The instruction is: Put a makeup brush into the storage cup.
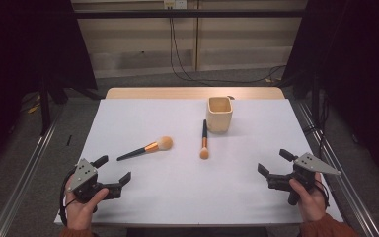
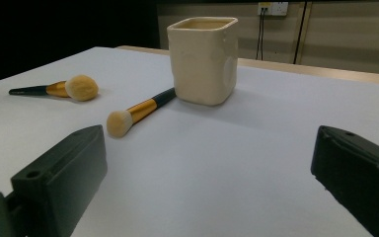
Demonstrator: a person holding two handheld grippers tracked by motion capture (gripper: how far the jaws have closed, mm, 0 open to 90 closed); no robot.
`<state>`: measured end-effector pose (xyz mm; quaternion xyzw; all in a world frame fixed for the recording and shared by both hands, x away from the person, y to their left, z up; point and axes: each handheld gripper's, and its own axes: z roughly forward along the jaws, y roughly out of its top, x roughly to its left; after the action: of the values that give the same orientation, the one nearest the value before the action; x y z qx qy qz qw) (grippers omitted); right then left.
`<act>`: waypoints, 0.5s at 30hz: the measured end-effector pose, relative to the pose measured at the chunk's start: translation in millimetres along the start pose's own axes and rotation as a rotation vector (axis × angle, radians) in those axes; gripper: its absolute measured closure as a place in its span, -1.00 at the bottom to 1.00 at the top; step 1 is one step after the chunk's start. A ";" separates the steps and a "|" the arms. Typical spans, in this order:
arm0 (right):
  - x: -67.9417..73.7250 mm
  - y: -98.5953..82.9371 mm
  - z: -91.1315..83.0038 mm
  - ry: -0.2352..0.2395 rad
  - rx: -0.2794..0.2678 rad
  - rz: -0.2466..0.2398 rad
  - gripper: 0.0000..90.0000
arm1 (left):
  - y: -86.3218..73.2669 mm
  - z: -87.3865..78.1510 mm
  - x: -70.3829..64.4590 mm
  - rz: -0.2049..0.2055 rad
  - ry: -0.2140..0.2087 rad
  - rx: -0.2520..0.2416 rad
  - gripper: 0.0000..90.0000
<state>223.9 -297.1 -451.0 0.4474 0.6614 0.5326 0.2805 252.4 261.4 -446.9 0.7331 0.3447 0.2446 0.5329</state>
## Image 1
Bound beige square brush cup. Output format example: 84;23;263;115
205;96;234;134

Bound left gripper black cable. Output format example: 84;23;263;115
58;167;79;228

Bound white wall socket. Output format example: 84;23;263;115
163;0;188;10

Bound black curtain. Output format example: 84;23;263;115
0;0;99;181
280;0;379;189

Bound light wooden table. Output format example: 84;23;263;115
105;86;286;101

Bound person's left hand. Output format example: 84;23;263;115
63;179;111;231

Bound white table cover sheet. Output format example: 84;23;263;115
53;98;344;228

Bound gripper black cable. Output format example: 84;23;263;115
315;179;331;210
58;167;79;228

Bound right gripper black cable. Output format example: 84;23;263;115
315;179;331;210

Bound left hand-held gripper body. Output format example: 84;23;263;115
66;158;123;213

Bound beige vertical wall conduit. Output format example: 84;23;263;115
191;0;201;72

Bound yellow floor tape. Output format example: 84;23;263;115
27;95;42;115

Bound person's right hand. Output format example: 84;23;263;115
288;172;330;223

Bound black wall cable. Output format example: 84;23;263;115
171;18;287;85
168;8;287;85

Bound black metal stand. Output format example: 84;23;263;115
38;76;102;136

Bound small slim makeup brush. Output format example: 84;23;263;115
199;118;210;161

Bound black horizontal frame bar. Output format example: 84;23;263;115
73;9;305;19

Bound black floor cables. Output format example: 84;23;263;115
303;95;331;159

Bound aluminium floor rail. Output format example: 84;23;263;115
295;100;379;237
0;108;65;237

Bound large round makeup brush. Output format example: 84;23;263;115
115;135;175;162

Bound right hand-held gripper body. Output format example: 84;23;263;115
266;152;342;206

